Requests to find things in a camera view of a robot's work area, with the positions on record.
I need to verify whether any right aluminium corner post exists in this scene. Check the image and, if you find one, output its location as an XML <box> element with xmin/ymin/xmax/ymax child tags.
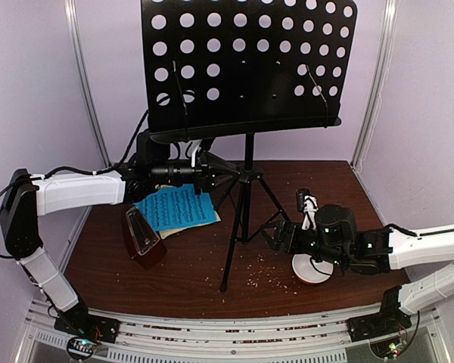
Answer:
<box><xmin>351</xmin><ymin>0</ymin><xmax>400</xmax><ymax>174</ymax></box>

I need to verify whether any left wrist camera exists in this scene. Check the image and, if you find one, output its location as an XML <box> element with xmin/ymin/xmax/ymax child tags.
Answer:
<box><xmin>185</xmin><ymin>138</ymin><xmax>215</xmax><ymax>168</ymax></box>

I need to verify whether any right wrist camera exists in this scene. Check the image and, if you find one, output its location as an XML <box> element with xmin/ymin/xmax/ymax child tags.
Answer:
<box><xmin>296</xmin><ymin>188</ymin><xmax>319</xmax><ymax>231</ymax></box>

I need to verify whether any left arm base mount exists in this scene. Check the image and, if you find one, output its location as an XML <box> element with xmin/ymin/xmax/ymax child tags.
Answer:
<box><xmin>54</xmin><ymin>315</ymin><xmax>120</xmax><ymax>343</ymax></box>

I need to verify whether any yellow sheet music paper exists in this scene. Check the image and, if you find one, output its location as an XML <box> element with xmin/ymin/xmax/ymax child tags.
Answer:
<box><xmin>151</xmin><ymin>185</ymin><xmax>222</xmax><ymax>240</ymax></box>

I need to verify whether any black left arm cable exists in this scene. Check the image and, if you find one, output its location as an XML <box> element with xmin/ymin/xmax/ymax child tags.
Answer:
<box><xmin>0</xmin><ymin>109</ymin><xmax>152</xmax><ymax>260</ymax></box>

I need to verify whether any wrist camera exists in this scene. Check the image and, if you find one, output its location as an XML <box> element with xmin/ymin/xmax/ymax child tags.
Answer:
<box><xmin>185</xmin><ymin>138</ymin><xmax>215</xmax><ymax>168</ymax></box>
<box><xmin>296</xmin><ymin>188</ymin><xmax>319</xmax><ymax>231</ymax></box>

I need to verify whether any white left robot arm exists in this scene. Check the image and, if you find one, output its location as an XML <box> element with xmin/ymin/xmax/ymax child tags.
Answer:
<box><xmin>0</xmin><ymin>131</ymin><xmax>239</xmax><ymax>336</ymax></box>

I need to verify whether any left aluminium corner post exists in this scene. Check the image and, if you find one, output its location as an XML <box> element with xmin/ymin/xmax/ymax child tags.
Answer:
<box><xmin>63</xmin><ymin>0</ymin><xmax>113</xmax><ymax>169</ymax></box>

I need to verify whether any clear plastic metronome cover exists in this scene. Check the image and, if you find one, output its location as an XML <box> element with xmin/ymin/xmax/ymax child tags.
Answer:
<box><xmin>126</xmin><ymin>206</ymin><xmax>160</xmax><ymax>256</ymax></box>

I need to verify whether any white ceramic bowl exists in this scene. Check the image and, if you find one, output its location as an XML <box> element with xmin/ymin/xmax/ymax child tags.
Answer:
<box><xmin>291</xmin><ymin>254</ymin><xmax>334</xmax><ymax>284</ymax></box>

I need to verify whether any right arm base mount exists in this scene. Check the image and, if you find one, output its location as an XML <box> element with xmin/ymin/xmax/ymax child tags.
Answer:
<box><xmin>347</xmin><ymin>310</ymin><xmax>412</xmax><ymax>342</ymax></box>

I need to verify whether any red wooden metronome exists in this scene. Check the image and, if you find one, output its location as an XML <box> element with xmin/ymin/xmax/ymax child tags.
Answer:
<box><xmin>121</xmin><ymin>206</ymin><xmax>167</xmax><ymax>270</ymax></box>

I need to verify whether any black music stand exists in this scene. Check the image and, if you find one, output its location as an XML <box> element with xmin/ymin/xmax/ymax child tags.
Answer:
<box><xmin>139</xmin><ymin>0</ymin><xmax>360</xmax><ymax>293</ymax></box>

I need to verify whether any aluminium corner post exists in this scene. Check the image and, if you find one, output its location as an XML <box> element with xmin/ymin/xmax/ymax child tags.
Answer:
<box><xmin>351</xmin><ymin>0</ymin><xmax>400</xmax><ymax>174</ymax></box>
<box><xmin>63</xmin><ymin>0</ymin><xmax>113</xmax><ymax>169</ymax></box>

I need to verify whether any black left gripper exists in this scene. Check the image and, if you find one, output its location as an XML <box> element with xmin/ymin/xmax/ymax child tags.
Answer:
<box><xmin>151</xmin><ymin>152</ymin><xmax>239</xmax><ymax>195</ymax></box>

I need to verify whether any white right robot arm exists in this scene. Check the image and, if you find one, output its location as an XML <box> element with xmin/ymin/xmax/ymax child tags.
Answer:
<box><xmin>260</xmin><ymin>204</ymin><xmax>454</xmax><ymax>334</ymax></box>

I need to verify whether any blue paper sheet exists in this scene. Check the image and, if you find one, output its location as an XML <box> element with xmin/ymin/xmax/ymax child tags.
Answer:
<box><xmin>132</xmin><ymin>184</ymin><xmax>219</xmax><ymax>234</ymax></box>

